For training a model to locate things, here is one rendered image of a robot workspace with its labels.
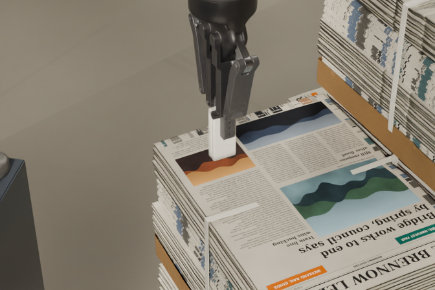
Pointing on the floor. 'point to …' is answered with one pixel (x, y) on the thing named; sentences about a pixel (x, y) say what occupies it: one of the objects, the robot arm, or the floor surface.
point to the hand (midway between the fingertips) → (222, 131)
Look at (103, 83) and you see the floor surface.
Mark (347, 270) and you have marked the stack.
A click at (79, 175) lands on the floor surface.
